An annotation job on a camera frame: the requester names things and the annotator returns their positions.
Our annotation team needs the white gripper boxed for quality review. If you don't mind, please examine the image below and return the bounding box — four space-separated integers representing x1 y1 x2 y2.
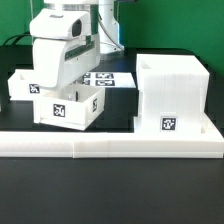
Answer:
33 34 100 89

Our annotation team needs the white front drawer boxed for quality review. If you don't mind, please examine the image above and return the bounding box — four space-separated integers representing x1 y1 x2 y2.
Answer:
33 84 105 131

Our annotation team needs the white drawer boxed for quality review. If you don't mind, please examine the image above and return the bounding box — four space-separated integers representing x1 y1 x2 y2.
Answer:
33 84 105 131
8 69 44 101

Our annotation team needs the white drawer cabinet box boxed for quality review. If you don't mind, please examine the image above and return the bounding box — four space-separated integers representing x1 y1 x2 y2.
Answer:
134 54 209 134

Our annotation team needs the white rear drawer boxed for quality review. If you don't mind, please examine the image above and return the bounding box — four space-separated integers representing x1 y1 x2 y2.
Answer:
8 69 44 101

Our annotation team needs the white fiducial marker sheet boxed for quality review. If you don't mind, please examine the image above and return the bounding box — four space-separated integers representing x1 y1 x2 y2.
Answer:
82 72 136 88

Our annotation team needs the white L-shaped fence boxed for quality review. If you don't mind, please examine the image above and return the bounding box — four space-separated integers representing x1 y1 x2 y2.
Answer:
0 98 224 159

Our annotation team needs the black cable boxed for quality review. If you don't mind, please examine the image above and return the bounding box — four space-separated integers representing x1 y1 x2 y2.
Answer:
2 31 34 47

